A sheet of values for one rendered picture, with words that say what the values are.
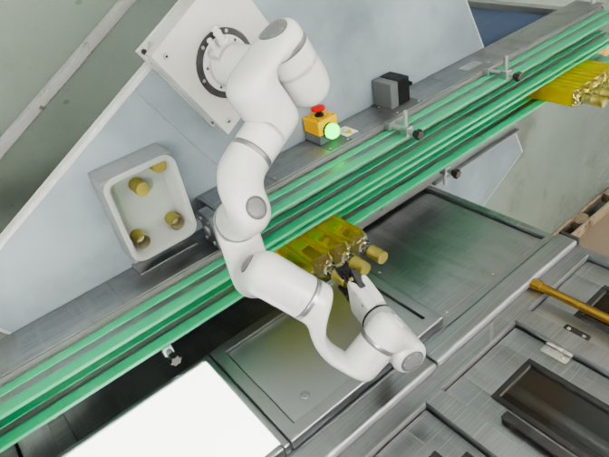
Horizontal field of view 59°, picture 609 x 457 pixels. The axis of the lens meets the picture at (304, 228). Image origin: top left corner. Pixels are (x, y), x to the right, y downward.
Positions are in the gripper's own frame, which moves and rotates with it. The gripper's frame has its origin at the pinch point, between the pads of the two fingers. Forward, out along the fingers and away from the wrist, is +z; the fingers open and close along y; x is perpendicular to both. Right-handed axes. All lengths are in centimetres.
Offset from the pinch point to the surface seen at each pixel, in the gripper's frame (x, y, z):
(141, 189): 36, 27, 26
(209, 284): 29.3, 4.0, 12.9
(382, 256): -11.5, 0.4, 2.1
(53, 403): 69, -4, 4
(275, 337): 19.1, -12.8, 4.6
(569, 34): -123, 14, 57
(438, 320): -16.8, -12.1, -12.6
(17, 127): 62, 31, 82
